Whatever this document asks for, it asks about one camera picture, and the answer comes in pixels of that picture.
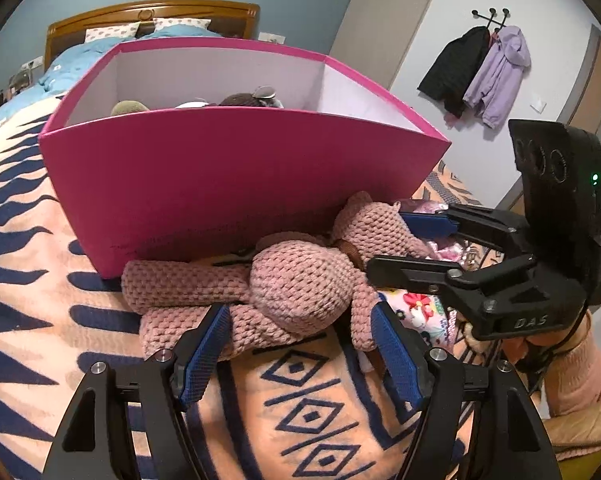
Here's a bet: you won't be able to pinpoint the beige quilted jacket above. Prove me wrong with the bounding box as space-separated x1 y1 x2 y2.
540 400 601 461

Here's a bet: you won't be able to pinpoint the white dotted pillow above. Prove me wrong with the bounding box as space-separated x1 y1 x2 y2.
153 17 212 32
84 24 141 43

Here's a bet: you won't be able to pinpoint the olive green plush toy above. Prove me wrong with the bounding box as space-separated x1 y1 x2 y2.
111 100 150 116

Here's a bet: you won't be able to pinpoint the doll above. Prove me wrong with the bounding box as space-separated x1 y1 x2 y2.
383 199 481 356

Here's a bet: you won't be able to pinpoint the lilac hooded jacket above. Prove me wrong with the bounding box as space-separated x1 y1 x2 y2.
463 25 532 130

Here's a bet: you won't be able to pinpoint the black wall coat hooks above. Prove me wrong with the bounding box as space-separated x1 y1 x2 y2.
471 7 511 31

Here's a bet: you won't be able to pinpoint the beige wardrobe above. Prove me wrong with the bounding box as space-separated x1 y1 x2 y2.
329 0 448 92

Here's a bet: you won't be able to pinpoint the black jacket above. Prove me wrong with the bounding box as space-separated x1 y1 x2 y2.
417 26 491 118

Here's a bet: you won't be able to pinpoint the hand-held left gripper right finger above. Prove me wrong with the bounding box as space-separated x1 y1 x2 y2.
370 302 563 480

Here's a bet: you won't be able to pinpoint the pink knitted plush toy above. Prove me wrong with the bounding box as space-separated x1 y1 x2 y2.
121 191 433 361

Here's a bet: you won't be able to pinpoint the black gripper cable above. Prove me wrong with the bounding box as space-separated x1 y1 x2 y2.
527 305 593 388

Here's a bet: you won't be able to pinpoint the blue duvet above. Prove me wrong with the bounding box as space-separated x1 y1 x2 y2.
0 27 231 133

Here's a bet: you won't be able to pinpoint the dark grey plush with goggles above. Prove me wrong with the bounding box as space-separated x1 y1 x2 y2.
219 86 284 109

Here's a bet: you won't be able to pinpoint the pink cardboard box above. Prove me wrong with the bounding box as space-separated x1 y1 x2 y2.
38 37 452 280

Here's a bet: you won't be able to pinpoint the orange navy patterned blanket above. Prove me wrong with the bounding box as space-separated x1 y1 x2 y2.
0 95 491 480

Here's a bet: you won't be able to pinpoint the wooden bed headboard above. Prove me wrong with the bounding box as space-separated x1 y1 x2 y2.
45 0 261 68

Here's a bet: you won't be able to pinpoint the wooden door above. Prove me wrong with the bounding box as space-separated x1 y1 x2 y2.
563 25 601 136

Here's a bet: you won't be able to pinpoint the cluster of cosmetic bottles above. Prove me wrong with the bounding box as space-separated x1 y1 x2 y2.
0 70 35 113

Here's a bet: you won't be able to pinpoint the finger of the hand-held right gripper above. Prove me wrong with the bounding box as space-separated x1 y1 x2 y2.
399 204 531 261
366 252 538 313

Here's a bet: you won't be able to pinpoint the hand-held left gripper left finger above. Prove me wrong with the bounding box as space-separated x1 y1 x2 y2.
40 302 231 480

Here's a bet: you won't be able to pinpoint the yellow-green cloth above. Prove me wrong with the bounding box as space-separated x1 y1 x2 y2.
550 440 601 480

